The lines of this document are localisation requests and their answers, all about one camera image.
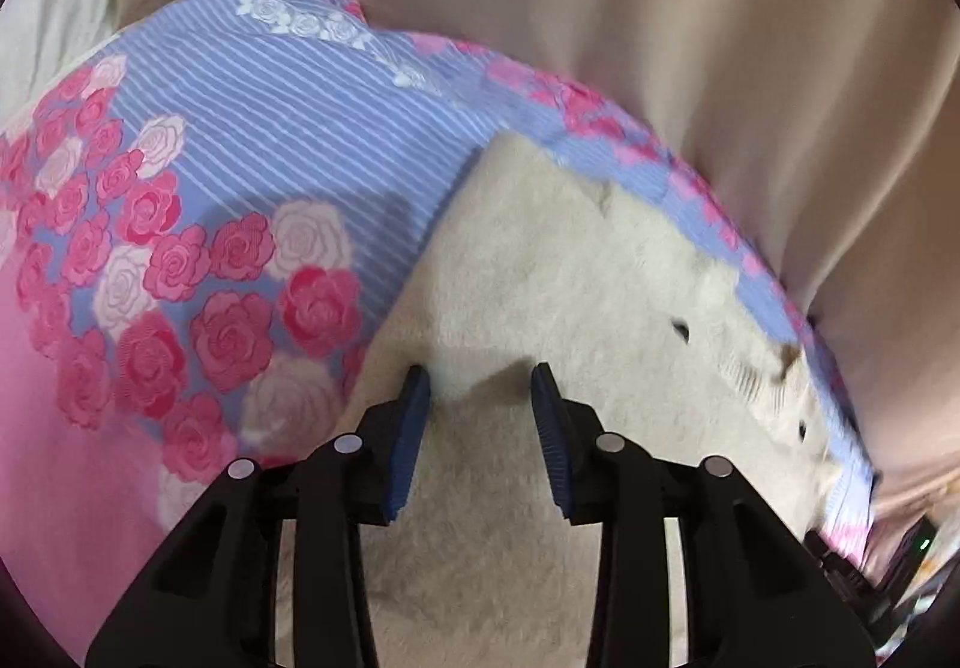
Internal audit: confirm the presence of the white curtain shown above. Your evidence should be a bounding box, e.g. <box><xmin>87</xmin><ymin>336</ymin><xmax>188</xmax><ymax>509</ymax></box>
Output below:
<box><xmin>0</xmin><ymin>0</ymin><xmax>125</xmax><ymax>139</ymax></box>

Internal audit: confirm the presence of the dark device with green light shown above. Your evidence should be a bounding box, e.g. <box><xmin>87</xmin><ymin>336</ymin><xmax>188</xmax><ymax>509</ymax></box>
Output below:
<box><xmin>802</xmin><ymin>516</ymin><xmax>938</xmax><ymax>630</ymax></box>

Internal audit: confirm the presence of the beige backdrop cloth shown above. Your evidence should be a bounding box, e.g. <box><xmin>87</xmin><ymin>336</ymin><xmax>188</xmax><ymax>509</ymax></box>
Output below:
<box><xmin>105</xmin><ymin>0</ymin><xmax>960</xmax><ymax>515</ymax></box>

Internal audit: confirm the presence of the cream fleece garment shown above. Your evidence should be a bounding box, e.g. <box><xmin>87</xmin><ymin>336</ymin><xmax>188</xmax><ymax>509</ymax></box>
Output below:
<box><xmin>270</xmin><ymin>132</ymin><xmax>875</xmax><ymax>668</ymax></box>

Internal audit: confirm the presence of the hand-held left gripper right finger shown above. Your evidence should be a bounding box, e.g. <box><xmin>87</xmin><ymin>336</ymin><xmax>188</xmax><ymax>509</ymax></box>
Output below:
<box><xmin>529</xmin><ymin>362</ymin><xmax>878</xmax><ymax>668</ymax></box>

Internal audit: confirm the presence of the pink floral bed sheet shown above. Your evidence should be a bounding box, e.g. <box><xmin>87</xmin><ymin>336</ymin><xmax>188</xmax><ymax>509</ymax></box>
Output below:
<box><xmin>0</xmin><ymin>0</ymin><xmax>880</xmax><ymax>643</ymax></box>

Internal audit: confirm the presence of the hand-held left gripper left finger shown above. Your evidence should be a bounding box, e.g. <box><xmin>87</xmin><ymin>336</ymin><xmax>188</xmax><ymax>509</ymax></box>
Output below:
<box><xmin>85</xmin><ymin>365</ymin><xmax>433</xmax><ymax>668</ymax></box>

